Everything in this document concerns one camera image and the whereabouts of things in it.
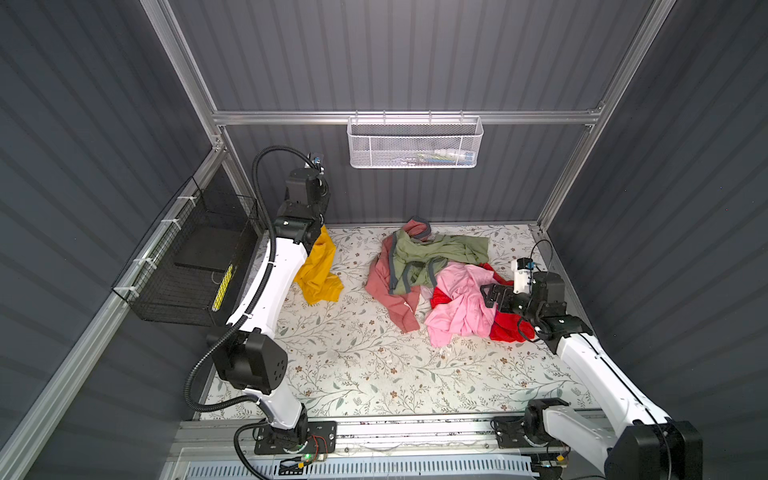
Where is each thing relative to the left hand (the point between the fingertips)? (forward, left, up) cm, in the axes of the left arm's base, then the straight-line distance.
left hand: (301, 183), depth 76 cm
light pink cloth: (-23, -45, -31) cm, 59 cm away
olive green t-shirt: (0, -31, -32) cm, 44 cm away
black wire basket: (-17, +26, -11) cm, 34 cm away
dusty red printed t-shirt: (-16, -26, -36) cm, 48 cm away
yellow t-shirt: (-6, +1, -35) cm, 36 cm away
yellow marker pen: (-23, +18, -12) cm, 31 cm away
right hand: (-20, -53, -24) cm, 62 cm away
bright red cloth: (-27, -55, -33) cm, 70 cm away
